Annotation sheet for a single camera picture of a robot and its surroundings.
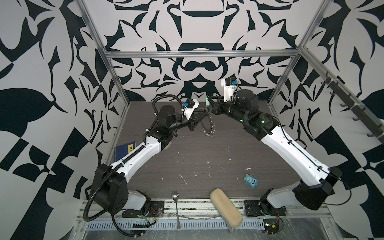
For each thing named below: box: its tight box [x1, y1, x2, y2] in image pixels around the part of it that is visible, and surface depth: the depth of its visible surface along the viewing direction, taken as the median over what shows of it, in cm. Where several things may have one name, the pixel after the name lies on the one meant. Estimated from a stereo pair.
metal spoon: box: [171, 191, 181, 230], surface depth 78 cm
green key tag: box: [205, 95, 210, 107], surface depth 68 cm
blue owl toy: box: [243, 173, 259, 189], surface depth 83 cm
